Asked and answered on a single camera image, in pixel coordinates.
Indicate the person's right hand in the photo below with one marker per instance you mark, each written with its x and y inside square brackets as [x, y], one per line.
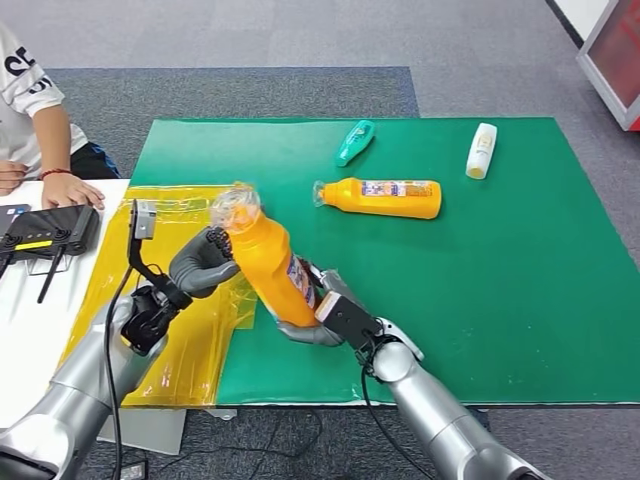
[10, 177]

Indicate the person's left hand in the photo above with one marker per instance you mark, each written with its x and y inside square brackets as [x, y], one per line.
[70, 192]

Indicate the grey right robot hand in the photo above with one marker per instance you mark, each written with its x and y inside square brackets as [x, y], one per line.
[307, 336]

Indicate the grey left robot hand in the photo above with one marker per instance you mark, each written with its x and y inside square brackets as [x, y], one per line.
[200, 265]

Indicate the orange detergent bottle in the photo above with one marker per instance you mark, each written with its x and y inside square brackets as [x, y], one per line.
[385, 199]
[270, 265]

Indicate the person's left forearm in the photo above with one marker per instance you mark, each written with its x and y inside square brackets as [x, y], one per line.
[52, 139]

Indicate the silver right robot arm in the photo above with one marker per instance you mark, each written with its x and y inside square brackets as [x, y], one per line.
[435, 411]

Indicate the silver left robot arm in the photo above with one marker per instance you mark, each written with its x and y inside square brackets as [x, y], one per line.
[75, 391]

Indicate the teal green bottle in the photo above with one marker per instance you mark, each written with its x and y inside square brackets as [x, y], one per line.
[355, 142]

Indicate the white bottle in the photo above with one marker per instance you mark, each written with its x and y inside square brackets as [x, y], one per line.
[481, 149]

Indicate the dark laptop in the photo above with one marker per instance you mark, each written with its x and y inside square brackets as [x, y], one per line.
[10, 215]

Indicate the black router with antennas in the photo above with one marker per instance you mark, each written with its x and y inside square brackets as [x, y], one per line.
[55, 228]

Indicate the person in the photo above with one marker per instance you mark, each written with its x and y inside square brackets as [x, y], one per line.
[20, 99]

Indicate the clear plastic stand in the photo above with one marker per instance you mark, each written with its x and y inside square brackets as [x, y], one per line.
[45, 265]

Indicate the yellow plastic sheet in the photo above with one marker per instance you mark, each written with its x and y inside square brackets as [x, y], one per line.
[190, 358]

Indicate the pale grey board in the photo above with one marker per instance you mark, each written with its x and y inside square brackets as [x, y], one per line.
[145, 430]

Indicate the green mat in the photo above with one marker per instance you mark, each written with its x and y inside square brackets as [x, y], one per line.
[500, 298]

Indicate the white cabinet with red glass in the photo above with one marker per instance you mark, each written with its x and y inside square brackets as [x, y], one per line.
[617, 60]

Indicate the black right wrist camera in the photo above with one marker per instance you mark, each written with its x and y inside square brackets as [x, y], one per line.
[350, 321]

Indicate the black left camera bracket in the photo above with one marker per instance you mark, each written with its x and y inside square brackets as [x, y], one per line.
[150, 275]

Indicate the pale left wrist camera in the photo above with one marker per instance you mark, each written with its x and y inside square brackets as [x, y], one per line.
[145, 220]

